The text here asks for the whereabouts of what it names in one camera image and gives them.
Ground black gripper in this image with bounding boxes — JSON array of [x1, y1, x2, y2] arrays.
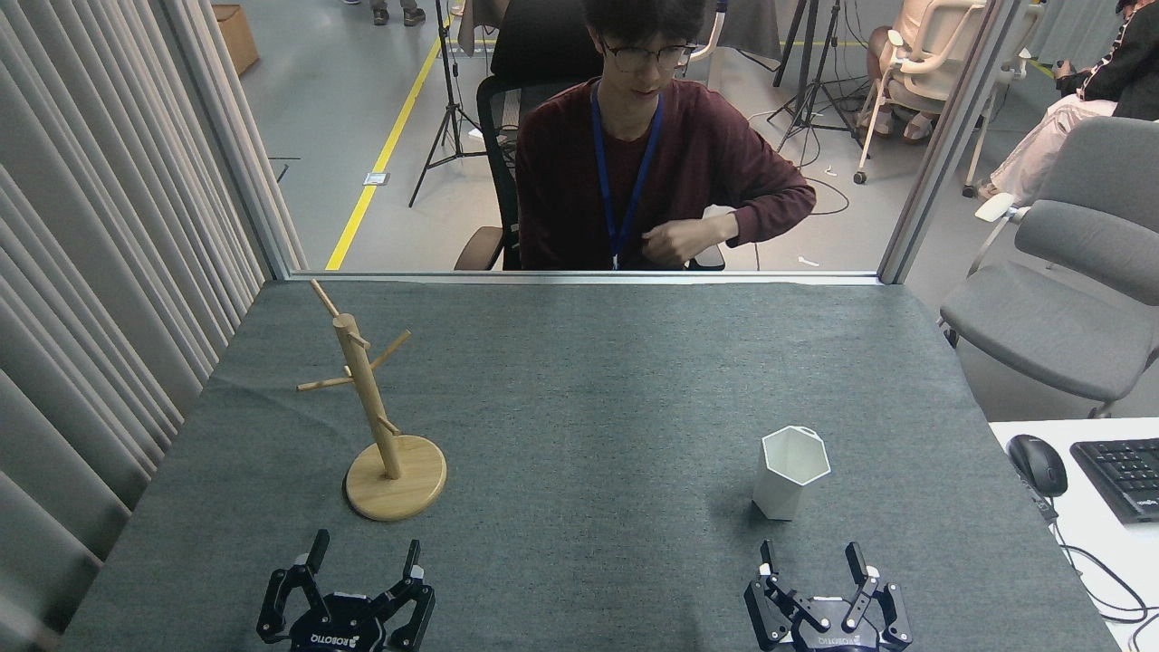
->
[[256, 530, 436, 652], [743, 541, 914, 652]]

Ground white hexagonal cup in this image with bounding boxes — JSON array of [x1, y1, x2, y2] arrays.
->
[[752, 425, 831, 522]]

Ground wooden cup rack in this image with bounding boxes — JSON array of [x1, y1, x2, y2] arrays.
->
[[296, 278, 448, 523]]

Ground person's hand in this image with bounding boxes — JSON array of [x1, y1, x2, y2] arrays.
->
[[641, 216, 730, 270]]

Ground black computer mouse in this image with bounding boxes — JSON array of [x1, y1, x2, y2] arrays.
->
[[1007, 434, 1069, 498]]

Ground white desk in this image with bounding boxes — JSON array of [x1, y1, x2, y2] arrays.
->
[[989, 417, 1159, 652]]

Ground grey table cloth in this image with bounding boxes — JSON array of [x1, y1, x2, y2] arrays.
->
[[59, 279, 1124, 652]]

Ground black keyboard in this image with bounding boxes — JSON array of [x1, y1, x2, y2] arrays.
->
[[1070, 438, 1159, 526]]

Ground grey office chair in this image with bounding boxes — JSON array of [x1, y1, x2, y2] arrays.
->
[[937, 116, 1159, 419]]

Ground grey pleated curtain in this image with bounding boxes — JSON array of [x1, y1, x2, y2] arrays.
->
[[0, 0, 273, 652]]

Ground black office chair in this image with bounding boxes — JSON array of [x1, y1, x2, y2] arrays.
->
[[455, 0, 725, 273]]

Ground black tripod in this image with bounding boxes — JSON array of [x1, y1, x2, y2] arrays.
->
[[407, 0, 490, 209], [765, 0, 867, 155]]

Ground person on white chair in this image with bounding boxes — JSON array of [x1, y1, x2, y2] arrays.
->
[[865, 0, 947, 144]]

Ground white office chair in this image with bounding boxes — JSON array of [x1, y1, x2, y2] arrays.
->
[[853, 0, 997, 187]]

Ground cardboard box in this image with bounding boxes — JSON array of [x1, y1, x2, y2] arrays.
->
[[213, 4, 261, 77]]

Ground black glasses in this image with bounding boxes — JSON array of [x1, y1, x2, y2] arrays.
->
[[599, 38, 700, 74]]

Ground standing person's feet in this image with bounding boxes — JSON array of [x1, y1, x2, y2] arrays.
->
[[369, 0, 427, 27]]

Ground person in black top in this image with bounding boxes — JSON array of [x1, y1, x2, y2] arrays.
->
[[976, 0, 1159, 206]]

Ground black mouse cable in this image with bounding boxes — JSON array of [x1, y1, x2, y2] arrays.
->
[[1014, 471, 1159, 652]]

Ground black floor cable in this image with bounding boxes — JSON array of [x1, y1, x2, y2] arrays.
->
[[747, 104, 852, 273]]

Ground blue lanyard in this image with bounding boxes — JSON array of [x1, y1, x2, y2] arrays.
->
[[590, 80, 666, 271]]

